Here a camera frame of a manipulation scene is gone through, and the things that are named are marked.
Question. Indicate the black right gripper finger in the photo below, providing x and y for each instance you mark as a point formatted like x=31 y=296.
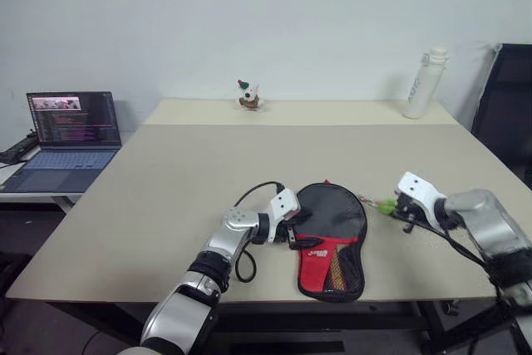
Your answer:
x=396 y=202
x=398 y=213

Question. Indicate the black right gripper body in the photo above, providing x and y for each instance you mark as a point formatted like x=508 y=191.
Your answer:
x=409 y=209

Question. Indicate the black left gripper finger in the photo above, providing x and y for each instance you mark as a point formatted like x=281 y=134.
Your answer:
x=308 y=242
x=302 y=217

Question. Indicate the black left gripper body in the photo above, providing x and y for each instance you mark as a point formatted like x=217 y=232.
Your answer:
x=291 y=233

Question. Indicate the black red mesh paddle case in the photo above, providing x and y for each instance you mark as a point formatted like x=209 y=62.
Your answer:
x=328 y=213

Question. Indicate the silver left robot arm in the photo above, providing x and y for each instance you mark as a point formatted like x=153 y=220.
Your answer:
x=224 y=243

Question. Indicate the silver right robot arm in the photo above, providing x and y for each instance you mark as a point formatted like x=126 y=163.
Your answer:
x=490 y=222

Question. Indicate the white water bottle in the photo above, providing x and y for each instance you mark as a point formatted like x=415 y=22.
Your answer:
x=422 y=85

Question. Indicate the white plush dog toy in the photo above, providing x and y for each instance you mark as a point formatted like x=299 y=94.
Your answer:
x=249 y=97

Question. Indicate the black office chair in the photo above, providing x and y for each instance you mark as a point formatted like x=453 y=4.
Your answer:
x=507 y=118

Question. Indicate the beige rounded shape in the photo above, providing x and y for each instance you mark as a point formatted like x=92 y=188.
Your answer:
x=137 y=351

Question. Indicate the open grey laptop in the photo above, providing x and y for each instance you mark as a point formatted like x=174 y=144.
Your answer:
x=66 y=155

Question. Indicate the white side table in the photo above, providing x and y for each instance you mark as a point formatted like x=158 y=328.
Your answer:
x=37 y=198

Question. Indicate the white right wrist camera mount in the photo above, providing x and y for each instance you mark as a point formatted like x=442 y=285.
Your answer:
x=420 y=193

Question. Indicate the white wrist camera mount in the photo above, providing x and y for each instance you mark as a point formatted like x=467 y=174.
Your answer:
x=284 y=205
x=420 y=193

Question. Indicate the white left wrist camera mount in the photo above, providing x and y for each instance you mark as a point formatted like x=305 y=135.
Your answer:
x=284 y=205

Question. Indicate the black metal table frame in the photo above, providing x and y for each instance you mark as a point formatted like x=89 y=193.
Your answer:
x=332 y=317

